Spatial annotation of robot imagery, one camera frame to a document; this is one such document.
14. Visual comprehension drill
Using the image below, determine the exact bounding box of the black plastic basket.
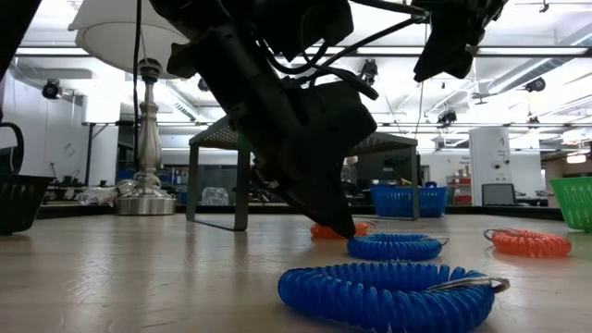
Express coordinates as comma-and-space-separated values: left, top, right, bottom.
0, 121, 60, 237

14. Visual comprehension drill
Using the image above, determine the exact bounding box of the green plastic basket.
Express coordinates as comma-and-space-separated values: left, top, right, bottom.
548, 177, 592, 233

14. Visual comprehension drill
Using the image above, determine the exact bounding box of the black ceiling spotlight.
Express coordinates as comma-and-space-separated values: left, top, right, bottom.
42, 79, 62, 101
436, 109, 459, 129
524, 76, 548, 93

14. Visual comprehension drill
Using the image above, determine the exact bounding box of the orange coil wristband keyring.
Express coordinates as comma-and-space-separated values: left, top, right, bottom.
483, 228, 574, 259
309, 221, 371, 241

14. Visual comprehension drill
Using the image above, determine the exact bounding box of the grey wrapped bundle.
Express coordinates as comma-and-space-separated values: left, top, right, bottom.
202, 187, 230, 207

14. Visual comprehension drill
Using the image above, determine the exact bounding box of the black overhead camera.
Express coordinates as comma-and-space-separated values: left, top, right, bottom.
360, 58, 379, 87

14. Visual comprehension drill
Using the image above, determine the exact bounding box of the grey perforated metal desk riser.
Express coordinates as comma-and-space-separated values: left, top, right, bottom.
185, 115, 421, 232

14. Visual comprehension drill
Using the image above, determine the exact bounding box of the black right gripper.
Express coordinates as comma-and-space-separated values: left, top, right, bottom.
411, 0, 510, 83

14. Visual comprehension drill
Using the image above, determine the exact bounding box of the silver table lamp white shade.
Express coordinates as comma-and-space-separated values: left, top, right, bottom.
68, 0, 191, 216

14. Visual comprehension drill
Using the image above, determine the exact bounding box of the person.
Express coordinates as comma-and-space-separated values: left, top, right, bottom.
344, 155, 360, 184

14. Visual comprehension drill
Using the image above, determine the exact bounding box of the black monitor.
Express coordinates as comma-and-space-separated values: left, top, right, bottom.
358, 154, 417, 186

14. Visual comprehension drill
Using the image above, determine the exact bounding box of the red storage shelf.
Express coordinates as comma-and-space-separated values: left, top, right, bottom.
446, 174, 473, 205

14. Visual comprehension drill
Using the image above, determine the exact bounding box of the clear plastic wrapping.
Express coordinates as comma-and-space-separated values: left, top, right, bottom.
75, 179, 140, 207

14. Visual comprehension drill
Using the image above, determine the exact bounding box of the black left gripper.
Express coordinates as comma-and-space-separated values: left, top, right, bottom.
166, 27, 378, 240

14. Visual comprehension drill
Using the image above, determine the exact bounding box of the blue coil wristband keyring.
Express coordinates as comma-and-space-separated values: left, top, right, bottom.
346, 232, 450, 263
277, 262, 512, 333

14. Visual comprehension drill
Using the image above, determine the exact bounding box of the grey monitor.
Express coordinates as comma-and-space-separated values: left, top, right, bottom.
481, 182, 517, 207

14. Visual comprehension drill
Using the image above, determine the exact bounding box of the blue plastic basket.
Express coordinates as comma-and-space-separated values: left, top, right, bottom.
369, 181, 449, 220

